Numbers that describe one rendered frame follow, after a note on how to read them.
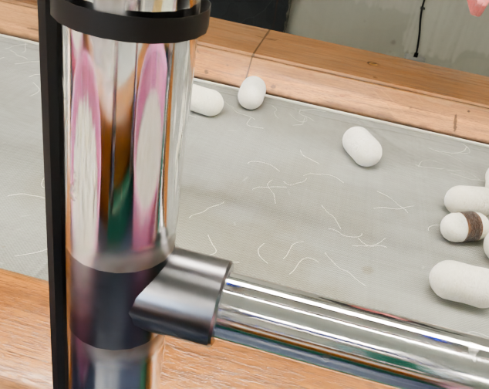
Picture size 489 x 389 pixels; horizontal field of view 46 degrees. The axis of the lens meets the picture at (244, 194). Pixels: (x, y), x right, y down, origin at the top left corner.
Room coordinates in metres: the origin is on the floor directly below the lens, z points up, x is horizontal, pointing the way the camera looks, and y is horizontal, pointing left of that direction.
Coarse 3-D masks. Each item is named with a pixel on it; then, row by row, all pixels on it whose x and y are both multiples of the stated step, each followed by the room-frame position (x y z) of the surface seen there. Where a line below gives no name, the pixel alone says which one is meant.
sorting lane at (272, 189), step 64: (0, 64) 0.43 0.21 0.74; (0, 128) 0.33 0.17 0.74; (192, 128) 0.38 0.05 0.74; (256, 128) 0.40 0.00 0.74; (320, 128) 0.42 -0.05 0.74; (384, 128) 0.44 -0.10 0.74; (0, 192) 0.26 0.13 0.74; (192, 192) 0.29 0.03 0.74; (256, 192) 0.30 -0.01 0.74; (320, 192) 0.32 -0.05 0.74; (384, 192) 0.33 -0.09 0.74; (0, 256) 0.21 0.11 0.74; (256, 256) 0.24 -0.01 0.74; (320, 256) 0.25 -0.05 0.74; (384, 256) 0.26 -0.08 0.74; (448, 256) 0.27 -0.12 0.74; (448, 320) 0.22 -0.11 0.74
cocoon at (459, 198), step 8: (448, 192) 0.32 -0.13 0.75; (456, 192) 0.32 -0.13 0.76; (464, 192) 0.32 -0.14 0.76; (472, 192) 0.32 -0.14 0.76; (480, 192) 0.32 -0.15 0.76; (488, 192) 0.32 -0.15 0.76; (448, 200) 0.32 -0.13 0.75; (456, 200) 0.32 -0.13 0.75; (464, 200) 0.32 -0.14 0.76; (472, 200) 0.32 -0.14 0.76; (480, 200) 0.32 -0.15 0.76; (488, 200) 0.32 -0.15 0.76; (448, 208) 0.32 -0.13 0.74; (456, 208) 0.32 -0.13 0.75; (464, 208) 0.31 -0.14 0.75; (472, 208) 0.32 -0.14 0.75; (480, 208) 0.32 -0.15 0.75; (488, 208) 0.32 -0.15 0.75
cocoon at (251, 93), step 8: (248, 80) 0.44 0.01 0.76; (256, 80) 0.44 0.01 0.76; (240, 88) 0.43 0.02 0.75; (248, 88) 0.43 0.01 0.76; (256, 88) 0.43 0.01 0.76; (264, 88) 0.44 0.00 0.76; (240, 96) 0.43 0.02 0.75; (248, 96) 0.42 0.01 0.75; (256, 96) 0.42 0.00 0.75; (264, 96) 0.43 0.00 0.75; (248, 104) 0.42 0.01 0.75; (256, 104) 0.42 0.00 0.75
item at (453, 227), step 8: (448, 216) 0.29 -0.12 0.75; (456, 216) 0.29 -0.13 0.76; (480, 216) 0.29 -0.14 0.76; (440, 224) 0.29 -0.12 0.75; (448, 224) 0.29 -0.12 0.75; (456, 224) 0.29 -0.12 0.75; (464, 224) 0.29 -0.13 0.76; (488, 224) 0.29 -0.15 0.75; (448, 232) 0.28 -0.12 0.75; (456, 232) 0.28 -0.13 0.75; (464, 232) 0.28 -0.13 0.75; (456, 240) 0.28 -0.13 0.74
